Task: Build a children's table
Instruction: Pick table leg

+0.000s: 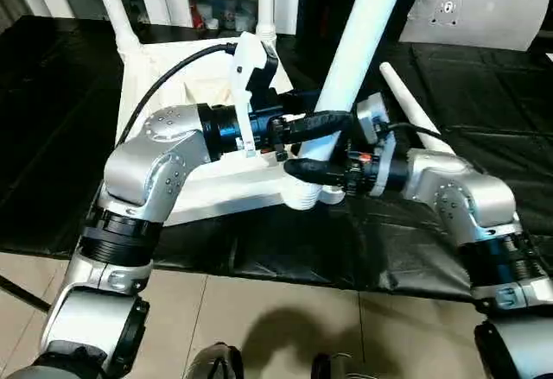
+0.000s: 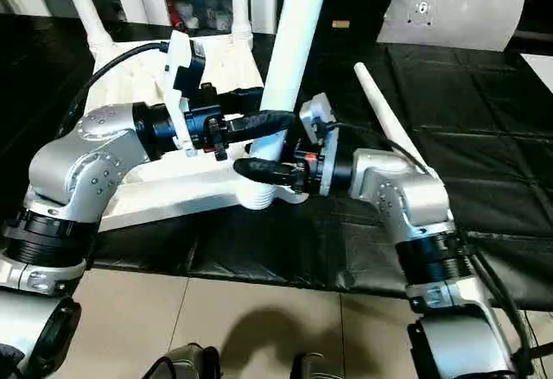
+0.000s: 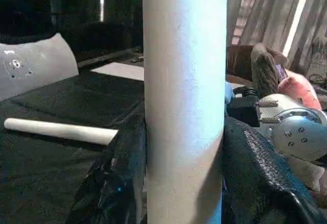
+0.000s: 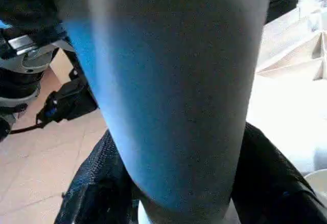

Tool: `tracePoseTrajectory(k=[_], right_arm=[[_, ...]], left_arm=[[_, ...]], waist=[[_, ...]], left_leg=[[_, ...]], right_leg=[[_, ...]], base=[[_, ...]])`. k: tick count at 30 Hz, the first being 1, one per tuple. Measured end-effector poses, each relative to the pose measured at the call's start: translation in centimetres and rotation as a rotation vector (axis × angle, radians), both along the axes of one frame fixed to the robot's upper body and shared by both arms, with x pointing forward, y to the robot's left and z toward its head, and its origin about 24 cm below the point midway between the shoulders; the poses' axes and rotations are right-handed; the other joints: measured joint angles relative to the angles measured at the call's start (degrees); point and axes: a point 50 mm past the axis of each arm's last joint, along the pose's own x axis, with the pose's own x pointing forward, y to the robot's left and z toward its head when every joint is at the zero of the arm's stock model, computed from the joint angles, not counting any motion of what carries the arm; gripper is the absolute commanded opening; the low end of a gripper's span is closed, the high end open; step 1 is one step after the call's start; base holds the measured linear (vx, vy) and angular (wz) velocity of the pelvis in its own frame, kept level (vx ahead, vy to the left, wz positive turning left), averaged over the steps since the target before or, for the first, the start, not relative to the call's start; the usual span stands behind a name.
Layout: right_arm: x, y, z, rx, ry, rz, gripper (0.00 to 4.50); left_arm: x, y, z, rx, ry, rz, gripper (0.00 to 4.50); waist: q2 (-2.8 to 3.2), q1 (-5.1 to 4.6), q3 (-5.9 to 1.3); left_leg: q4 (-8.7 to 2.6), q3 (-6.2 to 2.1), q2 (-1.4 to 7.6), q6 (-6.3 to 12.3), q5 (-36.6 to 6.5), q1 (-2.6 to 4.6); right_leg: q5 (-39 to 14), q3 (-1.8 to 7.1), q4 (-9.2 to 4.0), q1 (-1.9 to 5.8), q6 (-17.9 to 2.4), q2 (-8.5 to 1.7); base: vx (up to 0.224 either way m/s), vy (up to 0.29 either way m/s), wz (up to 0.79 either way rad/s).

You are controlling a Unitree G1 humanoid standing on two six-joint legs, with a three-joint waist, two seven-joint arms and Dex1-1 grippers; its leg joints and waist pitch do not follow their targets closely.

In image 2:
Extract white flat board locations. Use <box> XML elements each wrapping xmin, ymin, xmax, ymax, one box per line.
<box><xmin>520</xmin><ymin>53</ymin><xmax>553</xmax><ymax>96</ymax></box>

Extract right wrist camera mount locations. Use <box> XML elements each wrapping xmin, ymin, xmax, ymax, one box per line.
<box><xmin>299</xmin><ymin>92</ymin><xmax>341</xmax><ymax>195</ymax></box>

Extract white plastic table leg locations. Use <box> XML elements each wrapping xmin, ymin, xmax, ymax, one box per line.
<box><xmin>240</xmin><ymin>0</ymin><xmax>334</xmax><ymax>212</ymax></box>
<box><xmin>353</xmin><ymin>61</ymin><xmax>436</xmax><ymax>178</ymax></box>
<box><xmin>231</xmin><ymin>0</ymin><xmax>255</xmax><ymax>48</ymax></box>
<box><xmin>60</xmin><ymin>0</ymin><xmax>115</xmax><ymax>53</ymax></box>

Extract white plastic table top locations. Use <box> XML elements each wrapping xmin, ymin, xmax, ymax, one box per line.
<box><xmin>84</xmin><ymin>35</ymin><xmax>311</xmax><ymax>232</ymax></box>

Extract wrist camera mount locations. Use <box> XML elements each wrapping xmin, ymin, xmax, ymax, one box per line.
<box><xmin>299</xmin><ymin>92</ymin><xmax>341</xmax><ymax>195</ymax></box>
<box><xmin>162</xmin><ymin>28</ymin><xmax>209</xmax><ymax>159</ymax></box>

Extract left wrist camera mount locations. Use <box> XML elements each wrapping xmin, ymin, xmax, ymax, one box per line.
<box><xmin>162</xmin><ymin>28</ymin><xmax>209</xmax><ymax>159</ymax></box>

